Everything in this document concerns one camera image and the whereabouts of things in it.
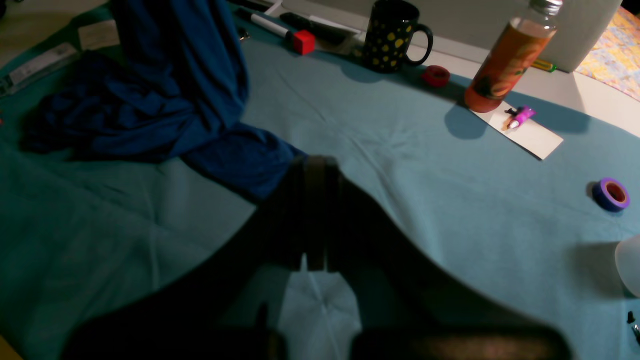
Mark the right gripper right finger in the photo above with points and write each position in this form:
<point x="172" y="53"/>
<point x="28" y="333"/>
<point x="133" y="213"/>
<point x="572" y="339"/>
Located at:
<point x="413" y="309"/>

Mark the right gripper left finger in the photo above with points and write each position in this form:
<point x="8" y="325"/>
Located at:
<point x="179" y="322"/>

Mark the dark blue t-shirt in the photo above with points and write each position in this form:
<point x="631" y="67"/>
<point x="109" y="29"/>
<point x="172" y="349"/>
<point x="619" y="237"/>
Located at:
<point x="182" y="92"/>

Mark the teal table cloth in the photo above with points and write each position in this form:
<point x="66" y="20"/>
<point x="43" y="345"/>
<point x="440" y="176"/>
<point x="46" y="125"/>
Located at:
<point x="80" y="239"/>

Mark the white paper strip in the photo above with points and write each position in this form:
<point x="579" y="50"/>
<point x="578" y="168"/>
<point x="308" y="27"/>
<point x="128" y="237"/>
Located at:
<point x="531" y="136"/>

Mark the black screw lower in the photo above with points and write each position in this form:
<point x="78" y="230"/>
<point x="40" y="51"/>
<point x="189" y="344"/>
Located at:
<point x="630" y="319"/>

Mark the pink small clip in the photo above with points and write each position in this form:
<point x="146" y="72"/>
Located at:
<point x="518" y="116"/>

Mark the translucent plastic cup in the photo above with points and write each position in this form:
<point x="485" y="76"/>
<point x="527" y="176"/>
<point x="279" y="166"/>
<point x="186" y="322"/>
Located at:
<point x="627" y="263"/>

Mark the purple tape roll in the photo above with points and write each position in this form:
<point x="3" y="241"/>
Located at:
<point x="611" y="195"/>

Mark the red tape roll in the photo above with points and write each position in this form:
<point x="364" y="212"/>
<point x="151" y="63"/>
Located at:
<point x="436" y="76"/>

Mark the red cube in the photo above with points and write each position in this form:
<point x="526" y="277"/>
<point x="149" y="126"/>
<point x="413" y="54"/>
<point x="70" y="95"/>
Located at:
<point x="303" y="42"/>

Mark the black remote control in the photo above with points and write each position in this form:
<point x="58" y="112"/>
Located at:
<point x="329" y="34"/>

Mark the black mug yellow dots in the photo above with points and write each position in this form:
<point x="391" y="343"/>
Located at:
<point x="391" y="27"/>

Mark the orange plastic bottle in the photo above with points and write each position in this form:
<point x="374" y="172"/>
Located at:
<point x="521" y="42"/>

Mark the white black marker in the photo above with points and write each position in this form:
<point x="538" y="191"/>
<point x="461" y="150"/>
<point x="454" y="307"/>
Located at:
<point x="265" y="23"/>

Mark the white paper card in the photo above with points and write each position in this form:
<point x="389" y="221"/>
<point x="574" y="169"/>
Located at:
<point x="98" y="35"/>

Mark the clear blister pack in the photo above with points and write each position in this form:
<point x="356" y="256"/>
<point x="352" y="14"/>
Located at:
<point x="37" y="68"/>

